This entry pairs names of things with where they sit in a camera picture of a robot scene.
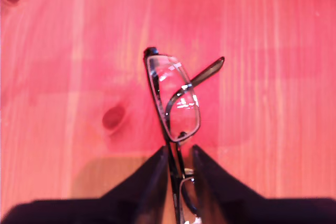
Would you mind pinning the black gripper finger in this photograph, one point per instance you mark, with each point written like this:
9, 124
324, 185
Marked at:
147, 187
218, 192

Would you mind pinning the black rectangular frame eyeglasses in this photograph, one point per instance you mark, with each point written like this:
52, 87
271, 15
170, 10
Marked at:
173, 98

